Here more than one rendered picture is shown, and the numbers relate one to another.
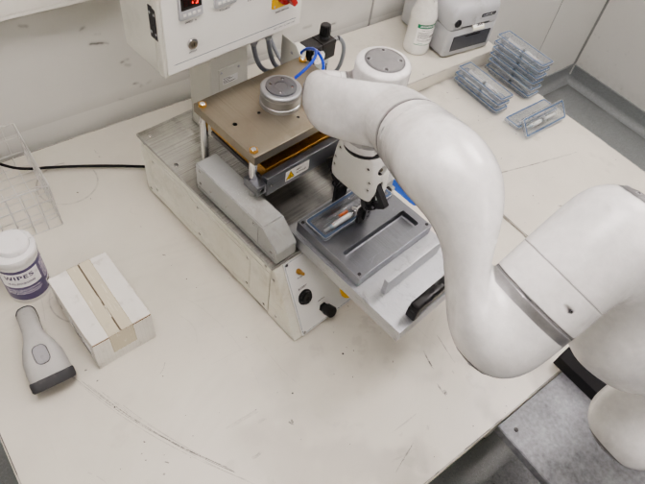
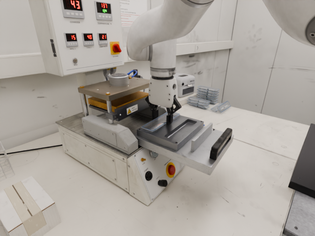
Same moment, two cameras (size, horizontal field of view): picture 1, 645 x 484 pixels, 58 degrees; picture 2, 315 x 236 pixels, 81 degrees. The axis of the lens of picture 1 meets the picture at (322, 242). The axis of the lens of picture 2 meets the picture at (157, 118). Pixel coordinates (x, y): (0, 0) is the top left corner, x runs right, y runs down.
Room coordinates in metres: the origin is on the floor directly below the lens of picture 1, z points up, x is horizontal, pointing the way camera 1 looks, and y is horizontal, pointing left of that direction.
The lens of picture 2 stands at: (0.12, 0.01, 1.30)
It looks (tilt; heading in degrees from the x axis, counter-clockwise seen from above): 25 degrees down; 357
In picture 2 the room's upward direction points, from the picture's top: straight up
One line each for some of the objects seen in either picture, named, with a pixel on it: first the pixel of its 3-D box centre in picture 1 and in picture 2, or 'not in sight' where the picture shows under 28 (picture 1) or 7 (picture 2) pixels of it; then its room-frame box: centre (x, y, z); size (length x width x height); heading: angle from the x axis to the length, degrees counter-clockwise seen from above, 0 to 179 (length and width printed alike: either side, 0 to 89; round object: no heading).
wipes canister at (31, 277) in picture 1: (19, 265); not in sight; (0.59, 0.58, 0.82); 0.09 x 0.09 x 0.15
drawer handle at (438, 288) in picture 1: (439, 289); (221, 142); (0.60, -0.22, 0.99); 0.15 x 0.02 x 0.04; 141
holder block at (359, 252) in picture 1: (364, 227); (171, 128); (0.72, -0.07, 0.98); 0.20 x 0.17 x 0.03; 141
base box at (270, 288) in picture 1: (281, 197); (128, 139); (0.89, 0.11, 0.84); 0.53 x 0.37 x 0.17; 51
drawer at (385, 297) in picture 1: (381, 247); (183, 134); (0.69, -0.11, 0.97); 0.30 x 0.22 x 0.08; 51
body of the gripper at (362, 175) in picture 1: (361, 162); (162, 89); (0.74, -0.04, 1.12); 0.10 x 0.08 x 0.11; 51
